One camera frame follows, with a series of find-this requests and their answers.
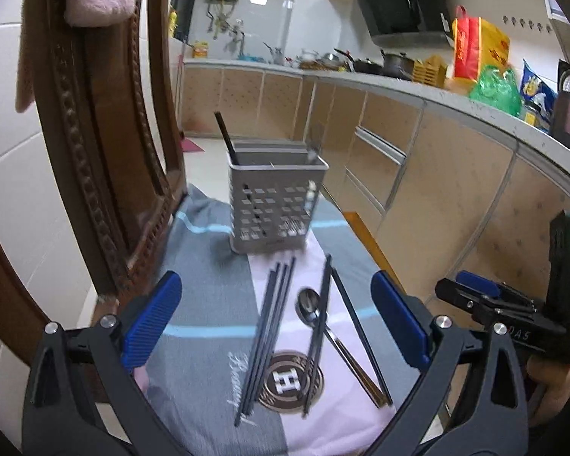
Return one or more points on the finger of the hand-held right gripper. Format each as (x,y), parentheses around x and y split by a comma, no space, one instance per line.
(522,300)
(460,297)

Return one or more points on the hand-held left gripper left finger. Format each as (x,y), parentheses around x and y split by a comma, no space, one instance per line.
(152,323)

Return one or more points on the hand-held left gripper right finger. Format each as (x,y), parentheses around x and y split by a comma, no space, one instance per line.
(401,323)

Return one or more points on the grey perforated utensil holder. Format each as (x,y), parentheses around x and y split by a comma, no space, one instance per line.
(275,171)

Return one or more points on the person's right hand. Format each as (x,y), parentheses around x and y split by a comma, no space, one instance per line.
(553,389)

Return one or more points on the grey and pink printed cloth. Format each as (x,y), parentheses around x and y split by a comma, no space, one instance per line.
(209,294)

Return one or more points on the orange wooden table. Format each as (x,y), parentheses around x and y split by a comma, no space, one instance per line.
(368,240)

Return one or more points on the beige kitchen cabinets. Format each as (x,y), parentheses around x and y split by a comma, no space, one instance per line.
(446,161)

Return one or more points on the red floor mat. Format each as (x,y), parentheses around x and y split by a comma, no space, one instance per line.
(192,146)

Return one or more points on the blue snack bag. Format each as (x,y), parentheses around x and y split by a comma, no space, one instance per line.
(536,90)

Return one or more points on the green plastic bag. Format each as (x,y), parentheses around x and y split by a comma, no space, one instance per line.
(496,90)

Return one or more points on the grey kitchen countertop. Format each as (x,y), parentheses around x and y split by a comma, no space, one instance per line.
(408,86)

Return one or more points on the yellow wooden rack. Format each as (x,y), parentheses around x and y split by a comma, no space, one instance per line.
(430,71)

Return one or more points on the carved wooden chair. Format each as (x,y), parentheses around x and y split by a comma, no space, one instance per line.
(76,104)

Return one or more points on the red and yellow bag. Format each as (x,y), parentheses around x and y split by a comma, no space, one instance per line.
(477,47)

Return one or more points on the dark cooking pot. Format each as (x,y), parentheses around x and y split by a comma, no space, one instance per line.
(398,64)

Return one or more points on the black frying pan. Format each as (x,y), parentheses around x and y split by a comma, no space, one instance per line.
(363,64)

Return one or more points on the yellow box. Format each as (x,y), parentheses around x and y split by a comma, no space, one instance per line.
(200,50)

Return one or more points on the metal kettle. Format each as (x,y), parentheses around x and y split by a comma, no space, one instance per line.
(308,58)

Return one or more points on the kitchen faucet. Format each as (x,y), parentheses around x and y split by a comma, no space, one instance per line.
(237,35)

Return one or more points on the black range hood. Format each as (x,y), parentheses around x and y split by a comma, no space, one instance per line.
(399,0)

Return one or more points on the row of wall hooks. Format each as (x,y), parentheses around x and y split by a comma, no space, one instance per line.
(527,23)

